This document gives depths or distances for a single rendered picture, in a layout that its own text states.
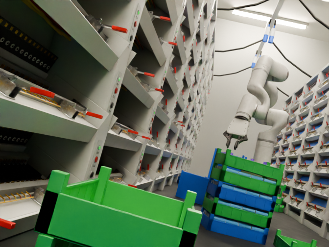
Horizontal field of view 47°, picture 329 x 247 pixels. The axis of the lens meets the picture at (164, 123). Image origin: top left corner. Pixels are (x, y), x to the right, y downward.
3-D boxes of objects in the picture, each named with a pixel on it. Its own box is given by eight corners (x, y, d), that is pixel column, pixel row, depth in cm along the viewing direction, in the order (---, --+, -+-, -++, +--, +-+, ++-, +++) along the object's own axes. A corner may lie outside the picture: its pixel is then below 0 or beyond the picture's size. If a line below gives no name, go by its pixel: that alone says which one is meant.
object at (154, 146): (157, 155, 240) (170, 137, 240) (140, 152, 180) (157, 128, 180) (132, 136, 243) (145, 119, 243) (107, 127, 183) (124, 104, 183)
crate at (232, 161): (265, 177, 206) (269, 162, 206) (281, 181, 186) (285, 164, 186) (213, 162, 203) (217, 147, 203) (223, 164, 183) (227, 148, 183)
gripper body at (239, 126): (251, 125, 205) (245, 142, 200) (233, 121, 209) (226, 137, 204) (250, 117, 199) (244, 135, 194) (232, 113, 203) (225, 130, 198)
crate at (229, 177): (262, 191, 205) (265, 177, 206) (277, 196, 185) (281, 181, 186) (209, 176, 202) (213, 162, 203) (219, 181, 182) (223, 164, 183)
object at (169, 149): (169, 157, 309) (178, 143, 309) (159, 156, 249) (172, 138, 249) (149, 142, 312) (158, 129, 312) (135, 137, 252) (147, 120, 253)
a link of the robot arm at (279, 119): (258, 141, 273) (265, 109, 275) (285, 146, 264) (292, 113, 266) (255, 139, 262) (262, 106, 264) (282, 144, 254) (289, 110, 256)
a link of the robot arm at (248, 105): (250, 123, 207) (234, 117, 209) (257, 105, 213) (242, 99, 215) (253, 115, 200) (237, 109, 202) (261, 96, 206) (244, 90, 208)
